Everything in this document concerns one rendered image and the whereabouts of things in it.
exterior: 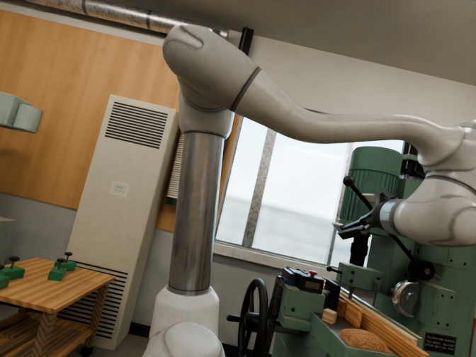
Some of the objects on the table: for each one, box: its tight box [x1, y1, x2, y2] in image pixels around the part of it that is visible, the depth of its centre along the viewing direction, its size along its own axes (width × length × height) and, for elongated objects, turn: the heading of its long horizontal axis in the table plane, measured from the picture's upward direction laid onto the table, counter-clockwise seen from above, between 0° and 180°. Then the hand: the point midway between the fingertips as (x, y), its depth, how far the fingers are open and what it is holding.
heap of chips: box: [335, 329, 393, 353], centre depth 80 cm, size 8×12×3 cm
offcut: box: [322, 308, 338, 324], centre depth 90 cm, size 3×3×3 cm
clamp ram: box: [322, 278, 341, 312], centre depth 104 cm, size 9×8×9 cm
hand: (350, 212), depth 92 cm, fingers open, 13 cm apart
